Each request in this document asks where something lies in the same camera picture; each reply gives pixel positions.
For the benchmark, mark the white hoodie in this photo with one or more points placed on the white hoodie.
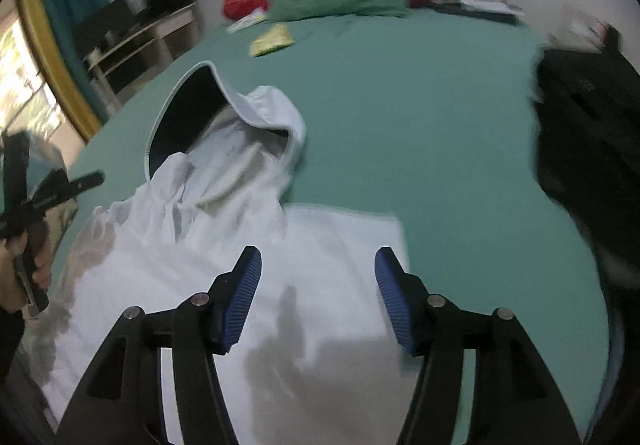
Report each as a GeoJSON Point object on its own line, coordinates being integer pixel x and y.
{"type": "Point", "coordinates": [210, 245]}

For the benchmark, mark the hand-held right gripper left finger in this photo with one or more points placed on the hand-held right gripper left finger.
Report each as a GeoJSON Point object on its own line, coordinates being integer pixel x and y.
{"type": "Point", "coordinates": [241, 305]}

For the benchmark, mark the person's left hand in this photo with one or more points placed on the person's left hand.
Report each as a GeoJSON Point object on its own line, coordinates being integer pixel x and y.
{"type": "Point", "coordinates": [42, 265]}

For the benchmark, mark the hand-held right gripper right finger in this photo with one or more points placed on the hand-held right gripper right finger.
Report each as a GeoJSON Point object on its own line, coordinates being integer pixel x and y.
{"type": "Point", "coordinates": [394, 305]}

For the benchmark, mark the wooden desk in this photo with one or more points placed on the wooden desk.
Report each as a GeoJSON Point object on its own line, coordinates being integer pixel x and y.
{"type": "Point", "coordinates": [145, 42]}

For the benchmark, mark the yellow window frame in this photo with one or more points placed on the yellow window frame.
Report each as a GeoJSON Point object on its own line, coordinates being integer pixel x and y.
{"type": "Point", "coordinates": [55, 60]}

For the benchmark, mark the black clothes pile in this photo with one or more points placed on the black clothes pile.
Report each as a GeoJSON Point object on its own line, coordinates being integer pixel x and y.
{"type": "Point", "coordinates": [590, 135]}

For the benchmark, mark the yellow cloth item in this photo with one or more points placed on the yellow cloth item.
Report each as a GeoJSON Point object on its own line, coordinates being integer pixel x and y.
{"type": "Point", "coordinates": [272, 39]}

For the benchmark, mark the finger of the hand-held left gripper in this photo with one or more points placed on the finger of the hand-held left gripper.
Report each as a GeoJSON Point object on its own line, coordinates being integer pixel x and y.
{"type": "Point", "coordinates": [65, 188]}

